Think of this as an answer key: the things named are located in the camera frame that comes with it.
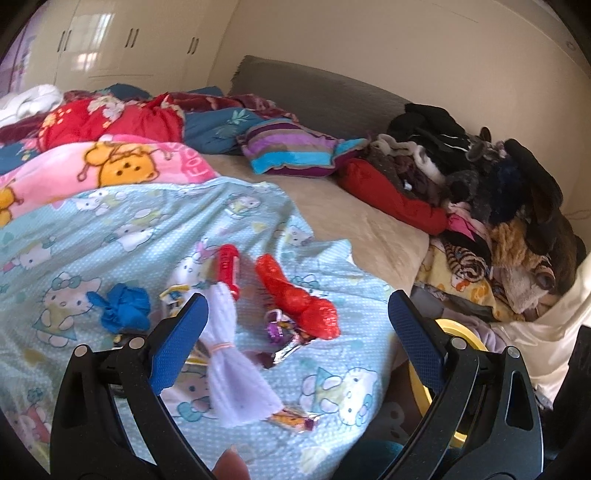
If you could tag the cream wardrobe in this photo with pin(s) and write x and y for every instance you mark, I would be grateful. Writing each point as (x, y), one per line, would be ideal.
(138, 46)

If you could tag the pile of clothes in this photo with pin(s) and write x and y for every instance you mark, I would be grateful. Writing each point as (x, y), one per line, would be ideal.
(508, 184)

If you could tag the pink glass door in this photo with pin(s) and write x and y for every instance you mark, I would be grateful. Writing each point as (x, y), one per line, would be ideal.
(14, 69)

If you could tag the red candy wrapper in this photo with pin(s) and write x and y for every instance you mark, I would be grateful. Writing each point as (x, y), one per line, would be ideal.
(295, 417)

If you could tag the yellow trash bin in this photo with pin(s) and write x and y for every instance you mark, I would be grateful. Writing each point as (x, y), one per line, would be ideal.
(466, 334)

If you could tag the red garment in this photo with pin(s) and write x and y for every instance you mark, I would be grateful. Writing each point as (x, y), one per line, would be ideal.
(369, 180)

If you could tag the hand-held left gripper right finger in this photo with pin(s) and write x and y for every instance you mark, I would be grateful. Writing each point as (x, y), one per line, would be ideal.
(415, 332)

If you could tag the striped purple pillow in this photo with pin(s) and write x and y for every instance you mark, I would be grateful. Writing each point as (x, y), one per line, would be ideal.
(286, 147)

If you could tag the white cloth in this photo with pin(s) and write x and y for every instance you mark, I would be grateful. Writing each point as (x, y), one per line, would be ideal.
(32, 99)

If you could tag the red plastic bag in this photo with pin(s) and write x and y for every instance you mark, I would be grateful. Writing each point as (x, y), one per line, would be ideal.
(295, 300)

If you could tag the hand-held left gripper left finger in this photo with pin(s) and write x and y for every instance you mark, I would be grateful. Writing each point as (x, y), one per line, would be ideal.
(178, 341)

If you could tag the white foam net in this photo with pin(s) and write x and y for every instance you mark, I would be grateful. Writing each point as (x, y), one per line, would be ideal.
(231, 332)

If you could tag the yellow and white packet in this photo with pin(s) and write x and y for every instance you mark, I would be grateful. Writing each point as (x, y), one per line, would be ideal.
(173, 290)

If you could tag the brown chocolate wrapper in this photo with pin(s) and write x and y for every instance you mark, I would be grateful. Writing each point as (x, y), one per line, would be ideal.
(295, 345)

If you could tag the person's left hand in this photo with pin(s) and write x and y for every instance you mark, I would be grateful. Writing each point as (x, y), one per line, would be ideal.
(231, 466)

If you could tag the yellow cartoon blanket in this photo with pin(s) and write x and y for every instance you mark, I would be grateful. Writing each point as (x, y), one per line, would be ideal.
(475, 286)

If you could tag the red plastic bottle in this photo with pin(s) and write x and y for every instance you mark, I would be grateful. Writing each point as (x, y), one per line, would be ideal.
(227, 265)

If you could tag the crumpled blue glove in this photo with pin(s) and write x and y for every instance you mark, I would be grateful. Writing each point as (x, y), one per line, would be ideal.
(124, 304)

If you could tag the grey headboard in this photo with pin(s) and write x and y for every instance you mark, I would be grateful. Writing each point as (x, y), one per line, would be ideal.
(314, 92)

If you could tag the purple snack wrapper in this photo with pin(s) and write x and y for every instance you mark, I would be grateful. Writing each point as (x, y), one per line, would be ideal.
(277, 328)

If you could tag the blue floral quilt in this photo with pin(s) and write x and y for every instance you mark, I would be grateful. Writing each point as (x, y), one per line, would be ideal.
(212, 129)

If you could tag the white sheet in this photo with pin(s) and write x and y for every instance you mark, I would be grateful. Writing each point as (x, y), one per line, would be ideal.
(554, 337)

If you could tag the red floral quilt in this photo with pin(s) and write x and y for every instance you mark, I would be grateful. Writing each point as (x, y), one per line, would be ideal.
(138, 120)

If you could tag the beige bed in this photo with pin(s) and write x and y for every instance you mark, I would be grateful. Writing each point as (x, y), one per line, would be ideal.
(323, 207)

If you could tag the blue cat-print blanket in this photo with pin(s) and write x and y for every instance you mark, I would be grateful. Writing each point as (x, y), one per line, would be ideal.
(138, 221)

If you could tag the dark red blanket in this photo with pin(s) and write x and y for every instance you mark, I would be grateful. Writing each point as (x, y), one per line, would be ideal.
(258, 104)

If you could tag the pink bear-print blanket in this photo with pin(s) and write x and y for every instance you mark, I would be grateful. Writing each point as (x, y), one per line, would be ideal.
(152, 157)

